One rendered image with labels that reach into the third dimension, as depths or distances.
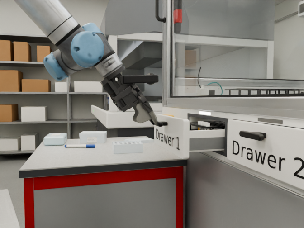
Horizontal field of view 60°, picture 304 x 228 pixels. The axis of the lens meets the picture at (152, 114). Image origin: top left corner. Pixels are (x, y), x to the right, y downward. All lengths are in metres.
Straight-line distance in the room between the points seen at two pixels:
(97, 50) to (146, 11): 1.14
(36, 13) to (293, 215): 0.67
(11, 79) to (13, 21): 1.11
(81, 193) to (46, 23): 0.58
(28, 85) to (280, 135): 4.35
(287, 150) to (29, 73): 4.79
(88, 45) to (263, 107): 0.43
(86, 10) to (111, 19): 3.55
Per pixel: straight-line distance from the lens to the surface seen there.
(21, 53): 4.66
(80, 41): 0.62
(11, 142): 4.82
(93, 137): 1.37
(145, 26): 1.72
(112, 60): 0.79
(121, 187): 0.99
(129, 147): 1.10
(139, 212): 1.04
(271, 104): 0.64
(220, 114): 0.83
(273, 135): 0.62
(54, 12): 0.64
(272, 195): 0.67
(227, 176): 0.82
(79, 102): 4.99
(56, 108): 5.02
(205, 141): 0.78
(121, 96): 0.79
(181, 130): 0.74
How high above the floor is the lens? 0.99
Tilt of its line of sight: 3 degrees down
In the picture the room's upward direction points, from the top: straight up
